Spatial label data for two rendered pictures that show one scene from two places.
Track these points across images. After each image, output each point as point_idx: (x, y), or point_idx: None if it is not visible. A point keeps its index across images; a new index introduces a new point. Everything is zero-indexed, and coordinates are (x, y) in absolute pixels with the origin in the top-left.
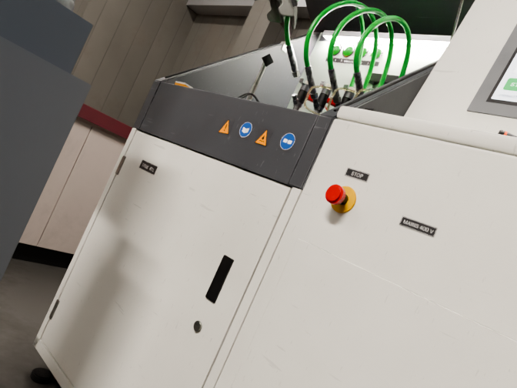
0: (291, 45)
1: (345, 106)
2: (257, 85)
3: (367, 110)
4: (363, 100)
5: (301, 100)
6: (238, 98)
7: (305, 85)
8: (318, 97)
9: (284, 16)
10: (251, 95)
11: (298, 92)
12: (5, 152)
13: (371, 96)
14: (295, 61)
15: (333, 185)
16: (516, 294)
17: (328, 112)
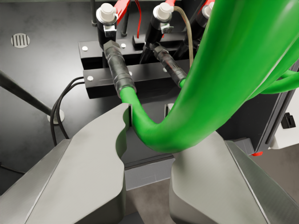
0: (135, 86)
1: (282, 147)
2: (16, 83)
3: (298, 142)
4: (283, 111)
5: (115, 41)
6: (155, 182)
7: (114, 24)
8: (155, 36)
9: (126, 139)
10: (28, 94)
11: (106, 38)
12: None
13: (288, 99)
14: (124, 62)
15: (258, 154)
16: None
17: (262, 147)
